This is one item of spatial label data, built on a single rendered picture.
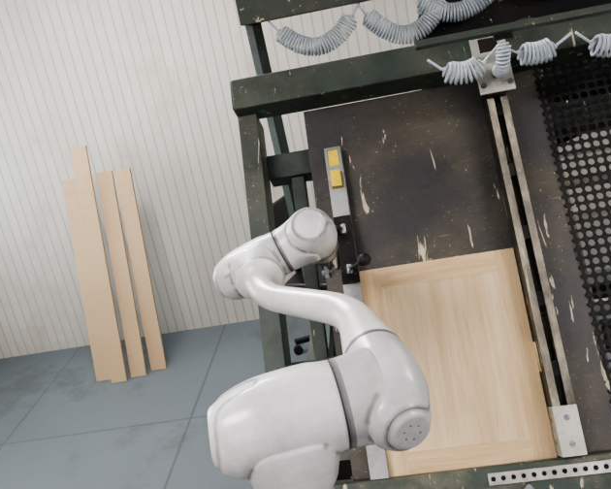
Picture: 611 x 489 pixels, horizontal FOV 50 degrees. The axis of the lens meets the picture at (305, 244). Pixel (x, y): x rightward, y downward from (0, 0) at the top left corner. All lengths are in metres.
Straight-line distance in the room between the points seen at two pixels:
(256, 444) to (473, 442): 1.04
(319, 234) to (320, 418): 0.55
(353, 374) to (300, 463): 0.14
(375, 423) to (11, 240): 4.76
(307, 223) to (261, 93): 0.75
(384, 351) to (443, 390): 0.90
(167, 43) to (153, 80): 0.27
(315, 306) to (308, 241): 0.21
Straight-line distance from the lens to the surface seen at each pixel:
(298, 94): 2.01
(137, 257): 4.72
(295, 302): 1.24
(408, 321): 1.88
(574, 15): 1.95
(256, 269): 1.38
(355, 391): 0.93
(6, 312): 5.76
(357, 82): 2.01
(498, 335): 1.89
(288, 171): 2.07
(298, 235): 1.37
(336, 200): 1.94
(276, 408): 0.92
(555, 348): 1.86
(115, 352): 4.79
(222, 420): 0.94
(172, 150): 4.88
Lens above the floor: 2.05
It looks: 18 degrees down
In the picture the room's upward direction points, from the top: 11 degrees counter-clockwise
